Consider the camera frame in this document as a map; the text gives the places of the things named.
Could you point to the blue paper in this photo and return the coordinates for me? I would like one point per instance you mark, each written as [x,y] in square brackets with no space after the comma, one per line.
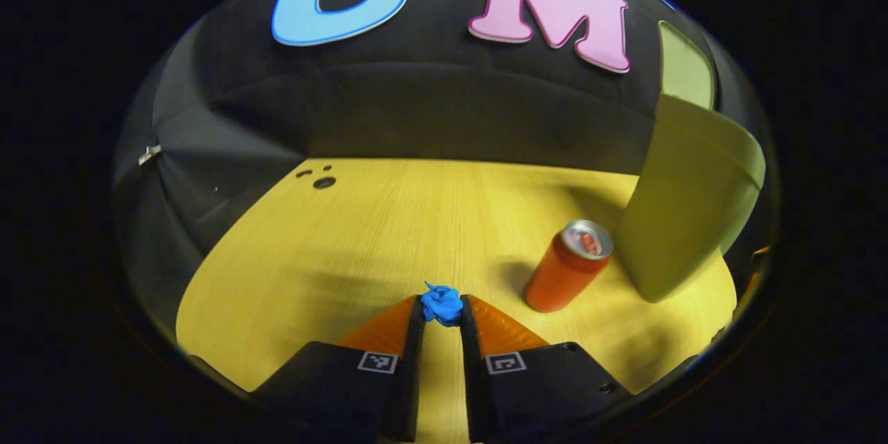
[442,305]

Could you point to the white clip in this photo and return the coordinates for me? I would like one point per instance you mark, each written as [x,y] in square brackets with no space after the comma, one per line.
[150,153]

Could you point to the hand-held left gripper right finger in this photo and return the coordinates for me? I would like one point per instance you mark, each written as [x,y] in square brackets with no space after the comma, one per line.
[475,374]

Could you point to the orange pop can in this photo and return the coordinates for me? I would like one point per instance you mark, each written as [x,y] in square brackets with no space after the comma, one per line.
[562,277]

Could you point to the wooden desktop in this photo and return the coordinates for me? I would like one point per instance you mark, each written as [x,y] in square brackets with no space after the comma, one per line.
[388,236]

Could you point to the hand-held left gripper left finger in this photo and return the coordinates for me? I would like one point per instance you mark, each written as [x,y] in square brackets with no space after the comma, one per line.
[409,374]

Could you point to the cream desktop garbage bin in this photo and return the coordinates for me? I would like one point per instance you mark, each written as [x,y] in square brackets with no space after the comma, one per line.
[687,194]

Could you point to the black backdrop cloth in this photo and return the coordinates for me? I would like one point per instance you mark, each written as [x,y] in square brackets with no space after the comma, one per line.
[430,104]

